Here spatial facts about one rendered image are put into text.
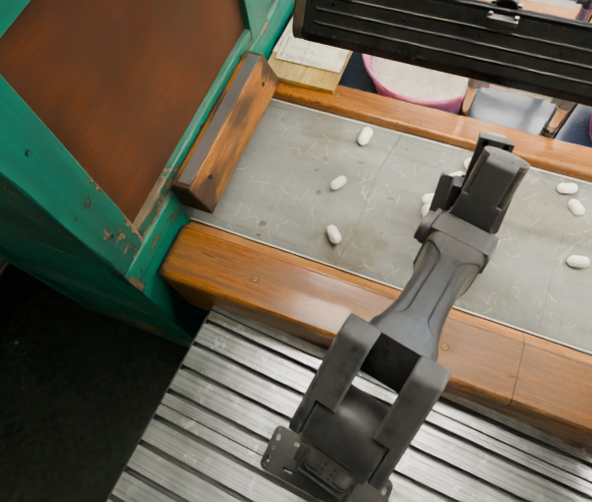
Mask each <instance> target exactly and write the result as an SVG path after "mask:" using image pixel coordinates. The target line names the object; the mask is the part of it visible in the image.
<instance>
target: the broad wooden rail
mask: <svg viewBox="0 0 592 502"><path fill-rule="evenodd" d="M158 273H159V274H160V275H161V276H162V277H163V278H164V279H165V280H166V281H167V282H168V283H169V284H170V285H171V286H172V287H173V288H174V289H175V290H176V291H177V292H178V293H179V295H180V296H181V297H182V298H183V299H184V300H185V301H186V302H187V303H188V304H191V305H193V306H196V307H198V308H201V309H204V310H206V311H210V310H211V307H212V305H215V306H217V307H220V308H223V309H225V310H228V311H231V312H233V313H236V314H239V315H241V316H244V317H247V318H249V319H252V320H255V321H257V322H260V323H263V324H265V325H268V326H271V327H273V328H276V329H278V330H281V331H284V332H286V333H289V334H291V335H293V336H296V337H298V338H300V339H302V340H305V341H307V342H309V343H311V344H313V345H316V346H319V347H321V348H324V349H327V350H329V348H330V346H331V344H332V342H333V340H334V338H335V336H336V335H337V333H338V331H339V329H340V328H341V326H342V325H343V323H344V322H345V321H346V319H347V318H348V317H349V315H350V314H351V313H353V314H355V315H356V316H358V317H360V318H361V319H363V320H365V321H366V322H368V323H369V322H370V321H371V320H372V318H374V317H375V316H377V315H380V314H381V313H382V312H384V311H385V310H386V309H387V308H388V307H389V306H390V305H391V304H392V303H393V302H394V301H395V300H396V299H397V298H398V297H399V295H400V294H401V292H402V291H400V290H397V289H394V288H391V287H388V286H385V285H382V284H379V283H376V282H373V281H370V280H367V279H364V278H361V277H359V276H356V275H353V274H350V273H347V272H344V271H341V270H338V269H335V268H332V267H329V266H326V265H323V264H320V263H317V262H314V261H311V260H308V259H305V258H302V257H299V256H296V255H293V254H290V253H288V252H285V251H282V250H279V249H276V248H273V247H270V246H267V245H264V244H261V243H258V242H255V241H252V240H249V239H246V238H243V237H240V236H237V235H234V234H231V233H228V232H225V231H222V230H219V229H217V228H214V227H211V226H208V225H205V224H202V223H199V222H196V221H191V222H189V223H187V224H185V225H183V226H181V227H180V229H179V231H178V233H177V235H176V237H175V239H174V241H173V243H172V244H171V246H170V248H169V250H168V252H167V254H166V256H165V258H164V260H163V261H162V263H161V265H160V267H159V269H158ZM438 350H439V358H438V360H437V362H436V364H438V365H440V366H441V367H443V368H445V369H446V370H448V371H450V372H451V374H450V377H449V379H448V381H447V384H446V386H445V388H444V391H445V392H447V393H450V394H453V395H455V396H458V397H461V398H463V399H466V400H469V401H471V402H474V403H477V404H479V405H482V406H485V407H487V408H490V409H493V410H495V411H498V412H501V413H503V414H506V415H509V416H511V417H514V418H517V419H519V420H522V421H525V422H527V423H530V424H532V425H535V426H538V427H540V428H543V429H546V430H548V431H551V432H554V433H556V434H559V435H562V436H564V437H567V438H570V439H572V440H575V441H578V442H580V443H583V444H586V445H588V446H591V447H592V356H591V355H588V354H585V353H582V352H579V351H576V350H573V349H571V348H568V347H565V346H562V345H559V344H556V343H553V342H550V341H547V340H544V339H541V338H538V337H535V336H532V335H529V334H526V333H523V332H520V331H517V330H514V329H511V328H509V327H506V326H503V325H501V324H498V323H495V322H492V321H489V320H486V319H483V318H480V317H477V316H474V315H471V314H468V313H465V312H462V311H459V310H456V309H453V308H451V310H450V312H449V314H448V315H447V317H446V320H445V322H444V326H443V329H442V332H441V336H440V341H439V348H438Z"/></svg>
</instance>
